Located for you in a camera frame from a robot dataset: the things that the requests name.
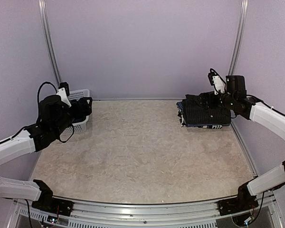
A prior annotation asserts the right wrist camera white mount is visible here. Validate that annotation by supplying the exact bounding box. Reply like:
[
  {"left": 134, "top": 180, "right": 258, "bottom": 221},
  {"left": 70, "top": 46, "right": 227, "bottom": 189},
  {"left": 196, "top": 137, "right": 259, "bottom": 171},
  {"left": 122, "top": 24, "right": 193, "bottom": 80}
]
[{"left": 208, "top": 68, "right": 226, "bottom": 95}]

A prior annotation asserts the right aluminium frame post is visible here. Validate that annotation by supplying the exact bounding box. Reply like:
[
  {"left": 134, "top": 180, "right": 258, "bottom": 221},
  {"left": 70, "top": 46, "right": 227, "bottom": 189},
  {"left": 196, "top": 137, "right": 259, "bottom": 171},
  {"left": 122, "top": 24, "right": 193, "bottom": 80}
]
[{"left": 228, "top": 0, "right": 249, "bottom": 75}]

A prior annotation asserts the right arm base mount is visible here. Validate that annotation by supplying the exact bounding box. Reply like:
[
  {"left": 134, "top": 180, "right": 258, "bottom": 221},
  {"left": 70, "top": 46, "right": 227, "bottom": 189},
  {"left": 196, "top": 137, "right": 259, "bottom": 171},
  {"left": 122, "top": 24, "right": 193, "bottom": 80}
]
[{"left": 218, "top": 183, "right": 259, "bottom": 216}]

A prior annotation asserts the blue checked shirt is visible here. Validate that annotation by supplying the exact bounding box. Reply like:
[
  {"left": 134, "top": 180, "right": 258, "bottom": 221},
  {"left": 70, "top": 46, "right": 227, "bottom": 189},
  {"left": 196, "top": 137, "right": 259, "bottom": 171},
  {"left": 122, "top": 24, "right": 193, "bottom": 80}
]
[{"left": 176, "top": 102, "right": 231, "bottom": 127}]

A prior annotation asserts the black white printed shirt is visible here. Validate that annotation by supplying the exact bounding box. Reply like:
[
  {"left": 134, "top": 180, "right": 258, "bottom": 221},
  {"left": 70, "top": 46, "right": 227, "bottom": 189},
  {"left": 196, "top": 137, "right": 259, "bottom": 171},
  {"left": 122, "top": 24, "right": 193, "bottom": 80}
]
[{"left": 186, "top": 124, "right": 223, "bottom": 129}]

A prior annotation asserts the front aluminium rail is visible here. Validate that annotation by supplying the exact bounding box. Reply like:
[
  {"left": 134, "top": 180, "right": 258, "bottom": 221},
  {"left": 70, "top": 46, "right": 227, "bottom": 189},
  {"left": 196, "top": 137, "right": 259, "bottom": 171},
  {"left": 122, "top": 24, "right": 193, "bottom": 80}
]
[{"left": 13, "top": 187, "right": 282, "bottom": 228}]

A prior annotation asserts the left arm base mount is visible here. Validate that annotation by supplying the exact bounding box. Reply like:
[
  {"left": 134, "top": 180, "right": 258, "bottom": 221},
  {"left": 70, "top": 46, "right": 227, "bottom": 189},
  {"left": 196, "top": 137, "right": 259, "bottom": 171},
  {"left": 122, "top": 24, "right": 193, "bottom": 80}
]
[{"left": 31, "top": 180, "right": 74, "bottom": 217}]

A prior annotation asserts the aluminium frame post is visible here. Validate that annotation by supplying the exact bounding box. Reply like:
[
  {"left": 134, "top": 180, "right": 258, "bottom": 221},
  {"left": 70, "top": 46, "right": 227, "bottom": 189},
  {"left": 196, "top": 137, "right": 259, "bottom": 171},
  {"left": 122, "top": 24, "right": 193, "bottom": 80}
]
[
  {"left": 38, "top": 0, "right": 62, "bottom": 85},
  {"left": 228, "top": 0, "right": 249, "bottom": 75}
]

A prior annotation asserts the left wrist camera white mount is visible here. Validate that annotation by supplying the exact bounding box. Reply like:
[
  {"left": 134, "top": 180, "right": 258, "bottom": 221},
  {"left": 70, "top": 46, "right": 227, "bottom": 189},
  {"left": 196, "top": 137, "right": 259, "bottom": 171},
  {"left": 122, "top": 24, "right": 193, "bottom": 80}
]
[{"left": 56, "top": 82, "right": 71, "bottom": 107}]

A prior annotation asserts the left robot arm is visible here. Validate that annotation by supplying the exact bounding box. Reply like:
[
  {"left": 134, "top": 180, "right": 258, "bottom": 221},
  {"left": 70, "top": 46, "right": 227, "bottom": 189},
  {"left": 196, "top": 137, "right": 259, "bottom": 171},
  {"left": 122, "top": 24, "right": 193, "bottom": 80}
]
[{"left": 0, "top": 83, "right": 93, "bottom": 211}]

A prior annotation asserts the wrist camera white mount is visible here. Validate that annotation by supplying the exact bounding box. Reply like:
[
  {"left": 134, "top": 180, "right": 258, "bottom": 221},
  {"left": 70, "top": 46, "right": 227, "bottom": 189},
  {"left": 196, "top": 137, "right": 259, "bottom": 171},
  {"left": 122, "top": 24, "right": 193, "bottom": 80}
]
[
  {"left": 208, "top": 68, "right": 226, "bottom": 95},
  {"left": 56, "top": 82, "right": 71, "bottom": 107}
]

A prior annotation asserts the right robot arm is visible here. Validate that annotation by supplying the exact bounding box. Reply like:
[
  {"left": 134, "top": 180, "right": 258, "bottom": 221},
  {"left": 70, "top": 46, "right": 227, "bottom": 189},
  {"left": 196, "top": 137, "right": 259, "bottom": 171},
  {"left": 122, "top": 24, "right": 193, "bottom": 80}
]
[{"left": 200, "top": 70, "right": 285, "bottom": 211}]

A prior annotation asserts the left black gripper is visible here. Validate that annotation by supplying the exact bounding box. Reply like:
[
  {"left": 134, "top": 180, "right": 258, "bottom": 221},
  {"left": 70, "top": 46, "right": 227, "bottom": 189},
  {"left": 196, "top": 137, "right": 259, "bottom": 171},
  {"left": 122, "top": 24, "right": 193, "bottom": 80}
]
[{"left": 53, "top": 96, "right": 92, "bottom": 136}]

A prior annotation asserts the left aluminium frame post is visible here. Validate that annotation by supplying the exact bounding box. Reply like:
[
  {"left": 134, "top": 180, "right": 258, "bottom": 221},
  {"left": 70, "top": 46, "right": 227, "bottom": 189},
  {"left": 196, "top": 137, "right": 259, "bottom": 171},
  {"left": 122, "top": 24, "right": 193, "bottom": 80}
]
[{"left": 38, "top": 0, "right": 62, "bottom": 85}]

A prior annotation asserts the white plastic laundry basket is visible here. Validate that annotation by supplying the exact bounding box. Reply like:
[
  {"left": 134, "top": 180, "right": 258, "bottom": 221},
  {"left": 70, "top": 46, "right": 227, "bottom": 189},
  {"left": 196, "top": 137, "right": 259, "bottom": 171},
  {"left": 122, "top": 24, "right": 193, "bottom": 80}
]
[{"left": 61, "top": 89, "right": 90, "bottom": 136}]

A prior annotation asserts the black pinstripe long sleeve shirt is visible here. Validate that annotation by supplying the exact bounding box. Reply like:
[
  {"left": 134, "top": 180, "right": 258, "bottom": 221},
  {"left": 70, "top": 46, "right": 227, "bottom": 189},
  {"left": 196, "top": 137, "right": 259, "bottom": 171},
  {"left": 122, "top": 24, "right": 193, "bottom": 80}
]
[{"left": 176, "top": 92, "right": 231, "bottom": 129}]

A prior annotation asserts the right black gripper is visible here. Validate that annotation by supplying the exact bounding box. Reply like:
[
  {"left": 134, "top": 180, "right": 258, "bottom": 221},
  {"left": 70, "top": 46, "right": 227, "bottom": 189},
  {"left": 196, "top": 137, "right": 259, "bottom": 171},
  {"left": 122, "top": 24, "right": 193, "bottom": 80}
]
[{"left": 196, "top": 90, "right": 236, "bottom": 110}]

